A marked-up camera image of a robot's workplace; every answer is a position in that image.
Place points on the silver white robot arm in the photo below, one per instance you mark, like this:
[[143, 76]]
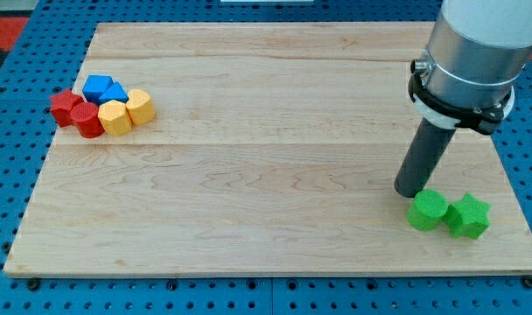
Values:
[[478, 48]]

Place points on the green cylinder block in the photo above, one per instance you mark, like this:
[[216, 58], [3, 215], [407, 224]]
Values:
[[427, 210]]

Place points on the blue cube block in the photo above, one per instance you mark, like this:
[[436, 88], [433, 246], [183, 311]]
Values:
[[95, 86]]

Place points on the green star block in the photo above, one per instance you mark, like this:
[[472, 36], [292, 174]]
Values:
[[467, 217]]

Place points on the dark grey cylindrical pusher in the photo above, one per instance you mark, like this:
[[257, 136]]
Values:
[[425, 150]]

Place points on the red cylinder block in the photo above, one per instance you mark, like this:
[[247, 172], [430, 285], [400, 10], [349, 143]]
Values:
[[85, 119]]

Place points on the red star block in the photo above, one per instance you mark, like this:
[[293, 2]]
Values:
[[62, 104]]

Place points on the blue triangle block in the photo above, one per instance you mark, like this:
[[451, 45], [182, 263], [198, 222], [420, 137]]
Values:
[[115, 92]]

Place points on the yellow heart block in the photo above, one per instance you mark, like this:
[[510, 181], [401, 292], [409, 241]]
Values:
[[140, 106]]

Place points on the yellow hexagon block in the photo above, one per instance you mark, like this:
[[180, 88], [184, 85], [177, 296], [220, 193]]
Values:
[[115, 118]]

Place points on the light wooden board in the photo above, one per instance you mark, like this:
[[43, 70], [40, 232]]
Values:
[[273, 154]]

